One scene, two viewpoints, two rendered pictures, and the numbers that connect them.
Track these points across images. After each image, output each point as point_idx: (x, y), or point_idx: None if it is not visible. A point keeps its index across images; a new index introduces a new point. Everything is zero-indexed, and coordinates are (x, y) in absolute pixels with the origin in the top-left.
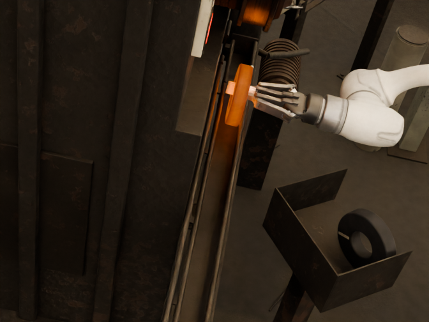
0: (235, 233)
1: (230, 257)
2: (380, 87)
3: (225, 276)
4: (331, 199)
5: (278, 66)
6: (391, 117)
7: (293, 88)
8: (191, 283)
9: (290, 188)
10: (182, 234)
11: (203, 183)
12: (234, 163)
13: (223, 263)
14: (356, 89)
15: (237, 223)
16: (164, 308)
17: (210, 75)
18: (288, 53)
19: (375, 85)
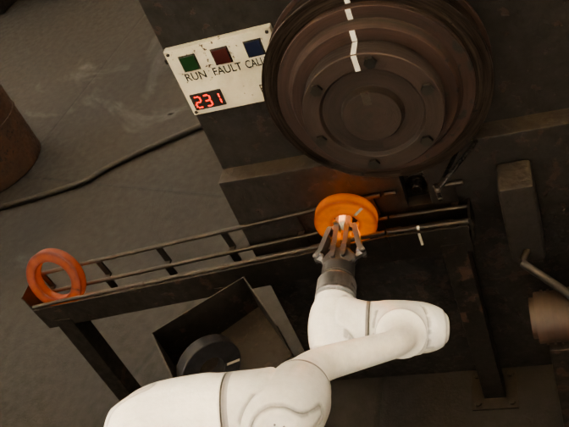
0: (483, 423)
1: (446, 424)
2: (378, 320)
3: (418, 423)
4: (289, 351)
5: (551, 295)
6: (317, 330)
7: (360, 251)
8: (193, 275)
9: (251, 290)
10: (193, 235)
11: (264, 242)
12: (283, 252)
13: (435, 418)
14: (376, 302)
15: (499, 424)
16: (367, 379)
17: (292, 168)
18: (563, 290)
19: (379, 313)
